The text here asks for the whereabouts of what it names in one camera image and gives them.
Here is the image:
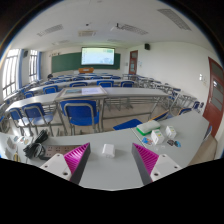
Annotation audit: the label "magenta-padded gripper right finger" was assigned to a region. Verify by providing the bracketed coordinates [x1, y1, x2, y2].
[131, 142, 183, 186]

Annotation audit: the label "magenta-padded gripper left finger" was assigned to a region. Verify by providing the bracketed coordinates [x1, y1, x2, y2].
[39, 142, 92, 185]

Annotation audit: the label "brown power strip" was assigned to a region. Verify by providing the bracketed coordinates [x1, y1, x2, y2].
[42, 143, 83, 160]

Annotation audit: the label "small dark items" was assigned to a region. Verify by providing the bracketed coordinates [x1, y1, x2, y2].
[166, 139, 182, 149]

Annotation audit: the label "white box with green print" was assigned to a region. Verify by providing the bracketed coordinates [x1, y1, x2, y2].
[150, 129, 166, 146]

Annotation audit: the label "blue printed card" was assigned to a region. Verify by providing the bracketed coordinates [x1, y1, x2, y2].
[141, 136, 155, 147]

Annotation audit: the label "white small box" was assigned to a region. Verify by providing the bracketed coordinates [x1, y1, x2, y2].
[164, 125, 178, 140]

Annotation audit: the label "colourful sticker cards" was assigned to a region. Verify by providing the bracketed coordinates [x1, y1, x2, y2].
[13, 134, 33, 146]

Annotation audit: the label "green and white pack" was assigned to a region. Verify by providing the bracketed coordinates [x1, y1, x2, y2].
[135, 119, 162, 137]

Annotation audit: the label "blue chair seat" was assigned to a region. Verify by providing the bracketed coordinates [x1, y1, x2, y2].
[112, 118, 144, 131]

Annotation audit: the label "long grey desk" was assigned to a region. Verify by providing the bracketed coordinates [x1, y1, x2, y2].
[4, 92, 61, 115]
[103, 87, 171, 122]

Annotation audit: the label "grey desk with framed top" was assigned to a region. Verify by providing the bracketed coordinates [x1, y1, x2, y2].
[54, 85, 109, 134]

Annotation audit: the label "white sheet on desk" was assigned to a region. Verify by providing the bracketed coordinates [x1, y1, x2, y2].
[81, 86, 101, 96]

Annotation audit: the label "red door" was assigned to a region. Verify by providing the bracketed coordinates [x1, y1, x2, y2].
[202, 56, 224, 139]

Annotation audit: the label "orange lectern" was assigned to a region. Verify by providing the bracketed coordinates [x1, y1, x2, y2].
[78, 67, 96, 75]

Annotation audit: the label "blue curtain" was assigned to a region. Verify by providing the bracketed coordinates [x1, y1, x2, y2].
[18, 49, 25, 90]
[37, 50, 43, 81]

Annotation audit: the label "narrow bright window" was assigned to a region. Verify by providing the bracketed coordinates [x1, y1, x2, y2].
[28, 49, 39, 83]

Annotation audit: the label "large bright window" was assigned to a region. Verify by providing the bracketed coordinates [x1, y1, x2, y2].
[1, 49, 20, 100]

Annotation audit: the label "green chalkboard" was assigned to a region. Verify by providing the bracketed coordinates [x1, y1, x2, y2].
[50, 52, 121, 74]

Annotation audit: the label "brown door with window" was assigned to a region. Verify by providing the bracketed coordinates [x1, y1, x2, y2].
[128, 50, 139, 76]

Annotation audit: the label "lit projector screen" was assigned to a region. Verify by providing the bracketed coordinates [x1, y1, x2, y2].
[80, 47, 116, 66]

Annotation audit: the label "ceiling light panels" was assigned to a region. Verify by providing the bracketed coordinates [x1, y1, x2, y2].
[35, 8, 193, 46]

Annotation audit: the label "ceiling air conditioner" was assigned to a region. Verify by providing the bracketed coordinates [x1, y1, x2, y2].
[78, 29, 98, 38]

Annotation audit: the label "black coiled cable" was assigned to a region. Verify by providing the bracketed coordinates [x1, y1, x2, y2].
[22, 128, 50, 160]

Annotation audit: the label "blue chair with metal frame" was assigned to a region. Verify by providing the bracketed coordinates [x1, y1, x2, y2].
[59, 99, 101, 135]
[7, 107, 32, 135]
[21, 102, 55, 136]

